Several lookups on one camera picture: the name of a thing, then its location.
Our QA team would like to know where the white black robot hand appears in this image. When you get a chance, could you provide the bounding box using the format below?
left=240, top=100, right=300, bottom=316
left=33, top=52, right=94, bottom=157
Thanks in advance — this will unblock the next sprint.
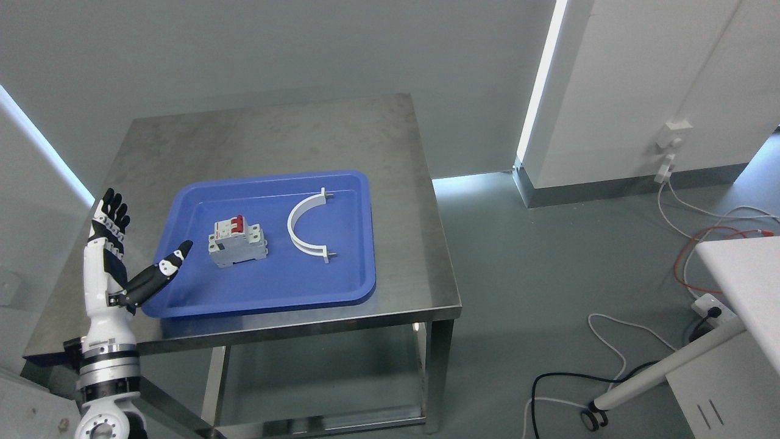
left=81, top=187, right=193, bottom=352

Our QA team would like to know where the grey red circuit breaker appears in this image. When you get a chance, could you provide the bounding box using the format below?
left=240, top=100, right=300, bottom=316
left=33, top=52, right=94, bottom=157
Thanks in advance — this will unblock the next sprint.
left=207, top=215, right=269, bottom=268

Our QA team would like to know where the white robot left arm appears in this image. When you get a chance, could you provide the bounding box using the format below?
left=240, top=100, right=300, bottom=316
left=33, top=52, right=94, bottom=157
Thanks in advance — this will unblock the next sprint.
left=66, top=339, right=148, bottom=438

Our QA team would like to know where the blue plastic tray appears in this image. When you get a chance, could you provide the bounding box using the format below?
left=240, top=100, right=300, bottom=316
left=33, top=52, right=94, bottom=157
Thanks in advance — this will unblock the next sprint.
left=142, top=170, right=377, bottom=318

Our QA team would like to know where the white curved plastic clamp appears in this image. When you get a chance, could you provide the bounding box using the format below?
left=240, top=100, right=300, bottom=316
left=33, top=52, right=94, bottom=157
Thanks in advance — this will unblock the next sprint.
left=285, top=187, right=337, bottom=264

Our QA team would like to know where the stainless steel table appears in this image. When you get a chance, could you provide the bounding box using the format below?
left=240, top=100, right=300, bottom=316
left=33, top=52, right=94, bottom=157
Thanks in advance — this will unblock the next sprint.
left=24, top=94, right=462, bottom=438

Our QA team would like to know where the white power strip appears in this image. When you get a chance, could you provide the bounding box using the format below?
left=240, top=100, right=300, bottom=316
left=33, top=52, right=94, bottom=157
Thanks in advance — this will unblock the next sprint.
left=691, top=293, right=737, bottom=328

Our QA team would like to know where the white rolling stand leg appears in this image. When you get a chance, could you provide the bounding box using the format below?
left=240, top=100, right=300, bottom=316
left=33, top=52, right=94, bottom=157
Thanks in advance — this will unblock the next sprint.
left=580, top=316, right=746, bottom=432

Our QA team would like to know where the white table corner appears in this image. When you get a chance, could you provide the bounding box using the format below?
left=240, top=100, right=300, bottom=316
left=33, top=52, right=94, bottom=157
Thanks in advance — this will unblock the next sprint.
left=695, top=236, right=779, bottom=369

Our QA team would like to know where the white cable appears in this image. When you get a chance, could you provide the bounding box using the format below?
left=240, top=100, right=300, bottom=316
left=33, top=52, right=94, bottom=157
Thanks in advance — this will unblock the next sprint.
left=522, top=313, right=678, bottom=439

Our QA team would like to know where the black cable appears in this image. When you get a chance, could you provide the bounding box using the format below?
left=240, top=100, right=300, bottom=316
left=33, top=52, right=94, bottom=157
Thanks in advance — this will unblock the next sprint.
left=531, top=361, right=659, bottom=439

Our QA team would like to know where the white wall socket plug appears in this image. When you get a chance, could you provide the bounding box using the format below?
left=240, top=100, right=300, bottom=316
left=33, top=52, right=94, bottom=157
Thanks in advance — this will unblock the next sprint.
left=654, top=120, right=693, bottom=184

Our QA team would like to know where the red cable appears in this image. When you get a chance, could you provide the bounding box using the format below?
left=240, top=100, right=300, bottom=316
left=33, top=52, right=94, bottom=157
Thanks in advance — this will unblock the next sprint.
left=673, top=226, right=776, bottom=294

